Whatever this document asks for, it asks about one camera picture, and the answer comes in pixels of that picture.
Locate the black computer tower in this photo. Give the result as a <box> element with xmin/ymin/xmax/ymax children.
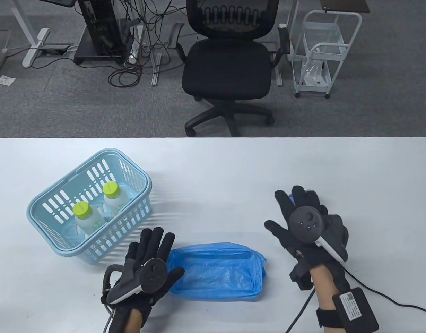
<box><xmin>73</xmin><ymin>0</ymin><xmax>135</xmax><ymax>66</ymax></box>

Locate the blue plastic bag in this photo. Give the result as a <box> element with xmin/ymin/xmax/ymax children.
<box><xmin>166</xmin><ymin>242</ymin><xmax>268</xmax><ymax>301</ymax></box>

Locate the black floor socket box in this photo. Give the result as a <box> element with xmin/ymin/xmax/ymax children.
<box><xmin>38</xmin><ymin>44</ymin><xmax>72</xmax><ymax>55</ymax></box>

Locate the person's left hand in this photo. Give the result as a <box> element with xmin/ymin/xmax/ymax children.
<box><xmin>111</xmin><ymin>227</ymin><xmax>185</xmax><ymax>328</ymax></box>

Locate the white rolling cart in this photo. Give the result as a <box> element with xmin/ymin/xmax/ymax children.
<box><xmin>291</xmin><ymin>10</ymin><xmax>363</xmax><ymax>99</ymax></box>

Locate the clear plastic bag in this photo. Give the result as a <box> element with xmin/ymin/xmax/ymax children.
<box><xmin>301</xmin><ymin>59</ymin><xmax>330</xmax><ymax>86</ymax></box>

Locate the light blue plastic basket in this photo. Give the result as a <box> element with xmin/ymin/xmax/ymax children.
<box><xmin>27</xmin><ymin>148</ymin><xmax>153</xmax><ymax>265</ymax></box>

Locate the person's right hand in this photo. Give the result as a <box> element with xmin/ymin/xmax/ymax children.
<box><xmin>264</xmin><ymin>186</ymin><xmax>349</xmax><ymax>270</ymax></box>

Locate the white power strip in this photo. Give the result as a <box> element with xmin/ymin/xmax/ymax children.
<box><xmin>128</xmin><ymin>26</ymin><xmax>146</xmax><ymax>65</ymax></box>

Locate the black wrist battery box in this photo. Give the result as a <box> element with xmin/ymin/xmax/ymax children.
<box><xmin>316</xmin><ymin>287</ymin><xmax>380</xmax><ymax>333</ymax></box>

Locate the person's right forearm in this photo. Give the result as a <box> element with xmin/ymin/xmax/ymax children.
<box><xmin>308</xmin><ymin>264</ymin><xmax>338</xmax><ymax>333</ymax></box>

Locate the tangle of black cables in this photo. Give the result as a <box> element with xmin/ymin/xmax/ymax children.
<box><xmin>107</xmin><ymin>0</ymin><xmax>185</xmax><ymax>87</ymax></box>

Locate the white coconut water bottle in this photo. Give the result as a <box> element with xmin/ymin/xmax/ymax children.
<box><xmin>73</xmin><ymin>201</ymin><xmax>106</xmax><ymax>237</ymax></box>
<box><xmin>103</xmin><ymin>181</ymin><xmax>130</xmax><ymax>219</ymax></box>

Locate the black and white tracking controller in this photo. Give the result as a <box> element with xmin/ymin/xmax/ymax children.
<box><xmin>102</xmin><ymin>258</ymin><xmax>170</xmax><ymax>306</ymax></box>
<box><xmin>290</xmin><ymin>205</ymin><xmax>348</xmax><ymax>263</ymax></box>

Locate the white desk leg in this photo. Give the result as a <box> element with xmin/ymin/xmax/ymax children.
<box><xmin>12</xmin><ymin>0</ymin><xmax>50</xmax><ymax>68</ymax></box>

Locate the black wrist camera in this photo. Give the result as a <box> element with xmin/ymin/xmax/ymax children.
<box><xmin>290</xmin><ymin>260</ymin><xmax>315</xmax><ymax>291</ymax></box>

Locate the person's left forearm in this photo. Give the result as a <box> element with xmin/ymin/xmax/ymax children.
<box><xmin>124</xmin><ymin>307</ymin><xmax>143</xmax><ymax>333</ymax></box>

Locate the black mesh office chair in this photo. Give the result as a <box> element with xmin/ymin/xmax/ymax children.
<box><xmin>167</xmin><ymin>0</ymin><xmax>291</xmax><ymax>137</ymax></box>

